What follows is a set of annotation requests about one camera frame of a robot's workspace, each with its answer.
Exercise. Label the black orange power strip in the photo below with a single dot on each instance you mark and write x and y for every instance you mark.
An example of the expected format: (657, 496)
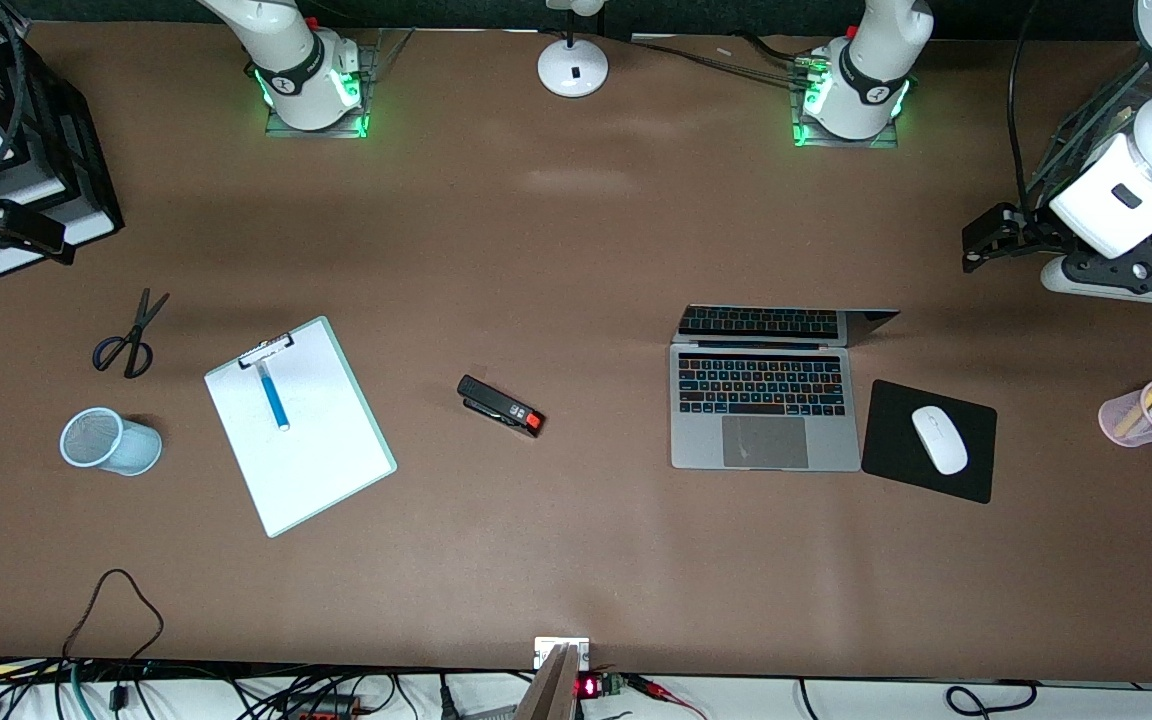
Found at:
(321, 708)

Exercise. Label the yellow pencil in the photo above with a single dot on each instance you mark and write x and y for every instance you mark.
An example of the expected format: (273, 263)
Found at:
(1141, 408)

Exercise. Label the white round lamp stand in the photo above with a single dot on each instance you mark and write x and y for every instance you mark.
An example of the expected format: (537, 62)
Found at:
(572, 70)

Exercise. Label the blue marker white cap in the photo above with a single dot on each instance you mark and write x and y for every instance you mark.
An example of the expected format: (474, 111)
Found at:
(276, 405)

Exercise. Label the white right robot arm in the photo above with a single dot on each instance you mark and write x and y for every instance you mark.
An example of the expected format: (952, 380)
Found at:
(296, 70)

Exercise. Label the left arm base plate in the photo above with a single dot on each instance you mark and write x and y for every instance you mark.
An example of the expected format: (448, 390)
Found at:
(841, 142)

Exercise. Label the black stacked paper tray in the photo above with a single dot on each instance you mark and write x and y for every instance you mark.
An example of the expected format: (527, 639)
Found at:
(86, 180)

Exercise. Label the grey camera mount pole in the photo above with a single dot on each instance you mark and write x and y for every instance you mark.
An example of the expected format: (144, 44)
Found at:
(548, 690)

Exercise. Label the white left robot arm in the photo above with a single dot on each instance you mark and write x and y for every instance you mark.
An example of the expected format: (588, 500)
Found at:
(876, 60)

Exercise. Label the red LED display module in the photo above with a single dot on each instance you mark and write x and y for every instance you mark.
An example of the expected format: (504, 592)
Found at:
(588, 687)

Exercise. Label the silver laptop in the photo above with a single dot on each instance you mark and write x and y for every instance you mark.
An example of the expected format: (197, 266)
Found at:
(766, 445)

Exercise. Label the mint green clipboard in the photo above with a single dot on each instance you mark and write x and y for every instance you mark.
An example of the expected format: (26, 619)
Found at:
(321, 465)

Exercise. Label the white computer mouse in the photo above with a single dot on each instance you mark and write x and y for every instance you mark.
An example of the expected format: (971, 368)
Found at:
(939, 440)

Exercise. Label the black stapler orange end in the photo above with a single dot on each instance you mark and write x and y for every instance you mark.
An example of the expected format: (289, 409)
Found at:
(496, 403)

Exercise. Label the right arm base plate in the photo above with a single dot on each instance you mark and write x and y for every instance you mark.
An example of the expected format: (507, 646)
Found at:
(378, 58)

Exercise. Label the white mount box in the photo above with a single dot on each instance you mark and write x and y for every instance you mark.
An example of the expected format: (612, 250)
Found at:
(577, 650)

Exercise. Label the light blue mesh cup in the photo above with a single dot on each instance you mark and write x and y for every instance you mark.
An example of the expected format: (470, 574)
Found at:
(131, 450)

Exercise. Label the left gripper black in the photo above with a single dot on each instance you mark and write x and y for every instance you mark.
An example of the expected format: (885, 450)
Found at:
(1028, 233)

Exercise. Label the black mouse pad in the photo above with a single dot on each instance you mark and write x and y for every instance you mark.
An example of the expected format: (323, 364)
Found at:
(891, 440)

